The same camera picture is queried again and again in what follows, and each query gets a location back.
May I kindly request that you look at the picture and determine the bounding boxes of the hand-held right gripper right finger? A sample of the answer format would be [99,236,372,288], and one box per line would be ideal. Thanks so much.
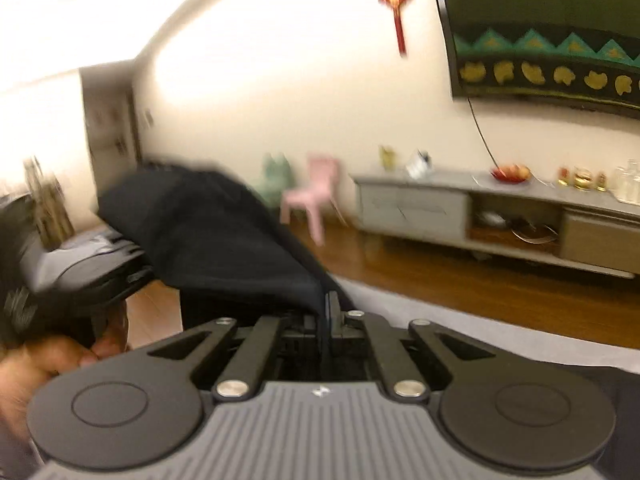
[325,290,496,403]

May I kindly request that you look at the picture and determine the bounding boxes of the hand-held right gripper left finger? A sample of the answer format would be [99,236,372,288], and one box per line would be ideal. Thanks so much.
[147,310,321,403]

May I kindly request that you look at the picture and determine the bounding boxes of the black pants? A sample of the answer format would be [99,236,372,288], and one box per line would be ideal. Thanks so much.
[97,162,358,333]

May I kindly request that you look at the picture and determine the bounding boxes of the person's left hand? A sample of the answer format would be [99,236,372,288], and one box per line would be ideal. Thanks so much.
[0,310,129,441]

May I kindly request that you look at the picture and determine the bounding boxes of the grey television cabinet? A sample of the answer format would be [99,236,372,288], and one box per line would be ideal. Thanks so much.
[350,170,640,278]

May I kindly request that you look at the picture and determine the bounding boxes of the pink plastic chair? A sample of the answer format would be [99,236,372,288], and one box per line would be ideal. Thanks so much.
[280,154,341,246]

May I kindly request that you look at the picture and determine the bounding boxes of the green plastic chair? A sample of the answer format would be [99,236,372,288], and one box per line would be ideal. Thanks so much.
[260,152,293,208]

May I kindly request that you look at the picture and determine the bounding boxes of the red fruit plate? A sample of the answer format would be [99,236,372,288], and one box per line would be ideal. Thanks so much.
[490,162,532,183]

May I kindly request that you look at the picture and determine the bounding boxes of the group of clear glasses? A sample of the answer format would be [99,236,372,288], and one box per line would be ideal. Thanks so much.
[610,159,640,203]

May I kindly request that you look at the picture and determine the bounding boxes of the red hanging knot ornament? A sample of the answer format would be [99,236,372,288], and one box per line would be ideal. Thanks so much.
[376,0,415,57]

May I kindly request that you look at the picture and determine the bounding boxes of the black television cable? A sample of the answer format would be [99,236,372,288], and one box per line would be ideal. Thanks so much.
[467,97,501,171]

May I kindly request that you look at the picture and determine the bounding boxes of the wall television with patterned cover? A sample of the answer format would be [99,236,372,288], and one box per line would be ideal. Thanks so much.
[430,0,640,121]

